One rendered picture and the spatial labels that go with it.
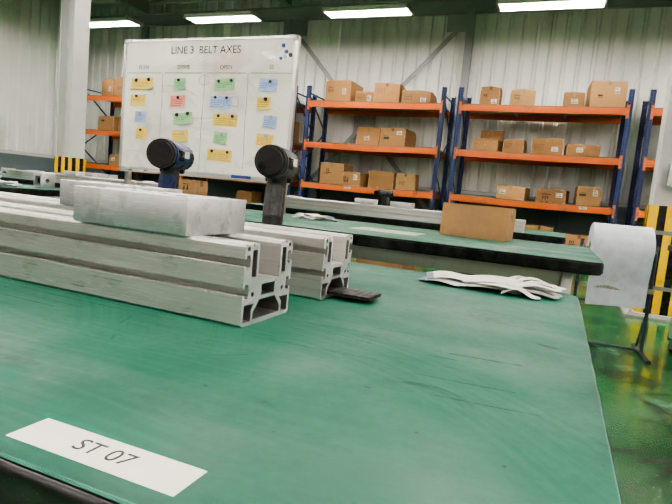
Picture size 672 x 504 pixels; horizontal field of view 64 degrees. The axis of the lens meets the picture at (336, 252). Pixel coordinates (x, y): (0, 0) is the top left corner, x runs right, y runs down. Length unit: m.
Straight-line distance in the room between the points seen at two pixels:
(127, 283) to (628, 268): 3.70
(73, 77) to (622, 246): 7.74
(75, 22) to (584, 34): 8.55
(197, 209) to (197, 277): 0.07
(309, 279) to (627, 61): 10.76
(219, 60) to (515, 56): 8.01
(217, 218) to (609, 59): 10.90
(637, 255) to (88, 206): 3.72
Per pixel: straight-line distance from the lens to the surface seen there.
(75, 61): 9.34
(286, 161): 0.96
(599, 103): 10.23
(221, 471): 0.30
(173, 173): 1.15
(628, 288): 4.13
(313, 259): 0.72
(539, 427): 0.40
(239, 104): 4.00
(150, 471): 0.30
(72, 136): 9.22
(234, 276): 0.55
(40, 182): 4.26
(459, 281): 0.99
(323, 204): 4.24
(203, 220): 0.60
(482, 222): 2.54
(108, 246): 0.66
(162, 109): 4.40
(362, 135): 10.79
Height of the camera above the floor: 0.92
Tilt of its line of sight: 6 degrees down
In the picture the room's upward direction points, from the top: 5 degrees clockwise
